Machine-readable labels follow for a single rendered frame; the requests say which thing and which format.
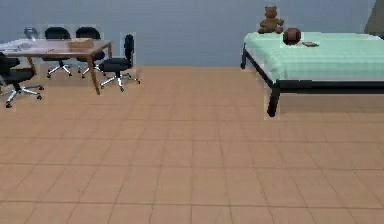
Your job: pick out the small grey flat phone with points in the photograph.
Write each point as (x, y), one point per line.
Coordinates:
(310, 44)

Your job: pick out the black office chair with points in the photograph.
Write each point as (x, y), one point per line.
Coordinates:
(57, 33)
(87, 33)
(13, 75)
(117, 64)

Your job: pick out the brown wooden table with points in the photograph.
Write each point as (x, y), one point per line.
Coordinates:
(63, 50)

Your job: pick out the grey green curtain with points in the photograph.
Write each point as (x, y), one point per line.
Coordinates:
(376, 18)

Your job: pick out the dark red basketball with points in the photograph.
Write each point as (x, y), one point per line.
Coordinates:
(292, 36)

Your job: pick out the green bed with black frame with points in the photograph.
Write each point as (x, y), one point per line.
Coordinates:
(326, 58)

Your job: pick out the tan cardboard box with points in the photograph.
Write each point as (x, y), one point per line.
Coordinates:
(81, 43)

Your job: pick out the brown teddy bear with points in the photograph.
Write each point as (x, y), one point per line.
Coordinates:
(271, 22)

